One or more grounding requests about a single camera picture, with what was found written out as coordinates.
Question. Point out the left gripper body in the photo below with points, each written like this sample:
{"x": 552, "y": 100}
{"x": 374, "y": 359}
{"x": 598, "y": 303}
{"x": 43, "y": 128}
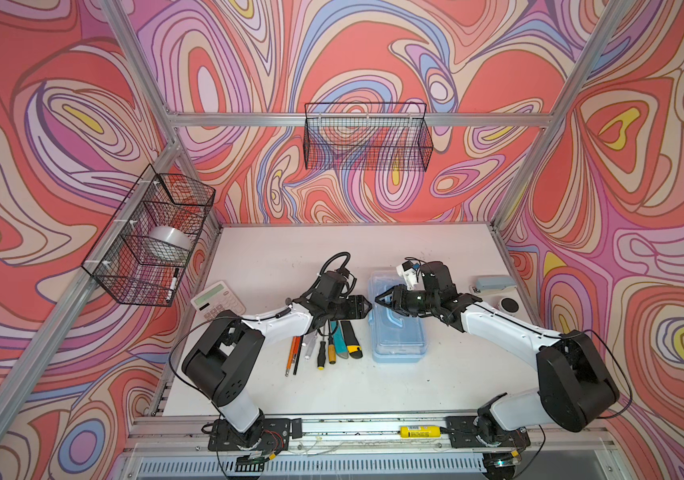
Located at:
{"x": 338, "y": 310}

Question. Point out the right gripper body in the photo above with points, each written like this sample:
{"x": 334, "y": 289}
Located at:
{"x": 431, "y": 299}

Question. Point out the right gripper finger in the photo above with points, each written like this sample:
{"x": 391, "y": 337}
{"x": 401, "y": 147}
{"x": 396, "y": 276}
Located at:
{"x": 392, "y": 295}
{"x": 390, "y": 306}

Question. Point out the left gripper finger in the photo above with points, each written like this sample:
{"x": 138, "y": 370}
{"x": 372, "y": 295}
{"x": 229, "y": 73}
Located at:
{"x": 360, "y": 312}
{"x": 360, "y": 301}

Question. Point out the blue plastic tool box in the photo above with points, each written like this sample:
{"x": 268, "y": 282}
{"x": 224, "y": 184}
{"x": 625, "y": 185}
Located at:
{"x": 395, "y": 339}

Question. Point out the teal utility knife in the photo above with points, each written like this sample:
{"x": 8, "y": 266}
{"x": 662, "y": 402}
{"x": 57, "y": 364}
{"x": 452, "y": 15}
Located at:
{"x": 338, "y": 340}

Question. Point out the orange handled hex key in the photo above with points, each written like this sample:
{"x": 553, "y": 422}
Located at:
{"x": 290, "y": 358}

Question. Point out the red handled hex key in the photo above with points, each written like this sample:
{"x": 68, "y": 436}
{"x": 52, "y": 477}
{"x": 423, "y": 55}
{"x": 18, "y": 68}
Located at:
{"x": 298, "y": 354}

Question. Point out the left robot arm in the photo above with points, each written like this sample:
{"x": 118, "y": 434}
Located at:
{"x": 220, "y": 363}

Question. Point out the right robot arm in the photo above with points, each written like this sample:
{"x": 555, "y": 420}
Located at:
{"x": 574, "y": 386}

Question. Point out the yellow black utility knife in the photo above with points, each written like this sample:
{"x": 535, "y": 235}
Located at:
{"x": 352, "y": 343}

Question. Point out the grey stapler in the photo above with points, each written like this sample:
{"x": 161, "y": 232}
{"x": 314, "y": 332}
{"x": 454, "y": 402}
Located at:
{"x": 493, "y": 283}

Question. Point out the small silver screwdriver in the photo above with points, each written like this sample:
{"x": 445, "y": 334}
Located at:
{"x": 310, "y": 344}

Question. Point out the black yellow screwdriver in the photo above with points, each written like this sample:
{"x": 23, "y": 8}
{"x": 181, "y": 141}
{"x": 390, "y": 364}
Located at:
{"x": 322, "y": 354}

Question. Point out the pink tape roll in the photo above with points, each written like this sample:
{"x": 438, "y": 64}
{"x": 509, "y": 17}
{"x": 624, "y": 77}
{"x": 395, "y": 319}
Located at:
{"x": 509, "y": 305}

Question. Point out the white pink calculator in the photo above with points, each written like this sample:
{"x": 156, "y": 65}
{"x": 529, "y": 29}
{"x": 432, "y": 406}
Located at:
{"x": 217, "y": 298}

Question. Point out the marker pen in basket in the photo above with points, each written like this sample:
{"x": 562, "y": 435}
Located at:
{"x": 173, "y": 285}

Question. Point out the yellow handled screwdriver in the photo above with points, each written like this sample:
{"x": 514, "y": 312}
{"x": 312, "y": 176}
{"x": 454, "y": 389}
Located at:
{"x": 332, "y": 357}

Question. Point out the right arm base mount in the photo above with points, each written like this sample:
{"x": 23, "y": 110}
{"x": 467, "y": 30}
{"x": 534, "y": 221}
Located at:
{"x": 483, "y": 432}

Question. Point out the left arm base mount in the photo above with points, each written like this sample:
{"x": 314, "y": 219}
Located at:
{"x": 267, "y": 435}

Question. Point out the black wire basket back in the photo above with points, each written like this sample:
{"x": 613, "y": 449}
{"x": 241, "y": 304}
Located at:
{"x": 367, "y": 136}

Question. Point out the black wire basket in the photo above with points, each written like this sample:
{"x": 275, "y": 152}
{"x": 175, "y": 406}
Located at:
{"x": 367, "y": 136}
{"x": 118, "y": 261}

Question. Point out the silver duct tape roll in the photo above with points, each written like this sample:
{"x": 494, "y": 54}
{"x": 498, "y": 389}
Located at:
{"x": 168, "y": 245}

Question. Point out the black wire basket left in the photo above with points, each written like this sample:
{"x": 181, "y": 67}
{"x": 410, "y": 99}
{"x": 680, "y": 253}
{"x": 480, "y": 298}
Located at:
{"x": 118, "y": 261}

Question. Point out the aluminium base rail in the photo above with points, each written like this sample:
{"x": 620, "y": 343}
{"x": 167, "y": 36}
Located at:
{"x": 352, "y": 433}

